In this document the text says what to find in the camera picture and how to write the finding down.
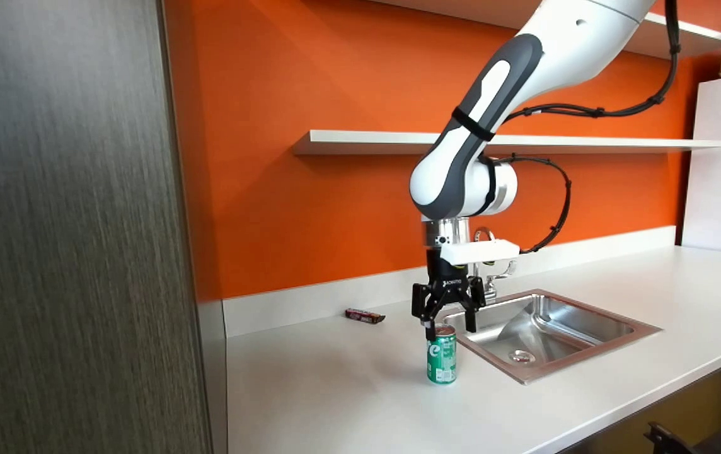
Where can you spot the chrome sink faucet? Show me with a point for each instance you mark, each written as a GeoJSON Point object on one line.
{"type": "Point", "coordinates": [501, 271]}

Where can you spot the green drink can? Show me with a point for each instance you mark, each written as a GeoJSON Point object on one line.
{"type": "Point", "coordinates": [443, 360]}

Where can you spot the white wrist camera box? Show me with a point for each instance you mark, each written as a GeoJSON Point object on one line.
{"type": "Point", "coordinates": [480, 249]}

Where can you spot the small dark flat bar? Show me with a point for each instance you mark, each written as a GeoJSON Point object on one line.
{"type": "Point", "coordinates": [365, 315]}

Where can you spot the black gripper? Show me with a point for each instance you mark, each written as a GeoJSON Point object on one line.
{"type": "Point", "coordinates": [447, 290]}

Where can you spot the long white wall shelf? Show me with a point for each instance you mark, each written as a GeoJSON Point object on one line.
{"type": "Point", "coordinates": [361, 142]}

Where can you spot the dark wood cabinet panel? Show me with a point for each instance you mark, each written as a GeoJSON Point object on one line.
{"type": "Point", "coordinates": [66, 235]}

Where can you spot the stainless steel sink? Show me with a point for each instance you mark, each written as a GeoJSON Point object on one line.
{"type": "Point", "coordinates": [564, 330]}

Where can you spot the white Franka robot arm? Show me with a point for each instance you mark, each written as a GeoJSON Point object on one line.
{"type": "Point", "coordinates": [550, 51]}

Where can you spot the white wall shelf under ceiling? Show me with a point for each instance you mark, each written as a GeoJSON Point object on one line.
{"type": "Point", "coordinates": [690, 30]}

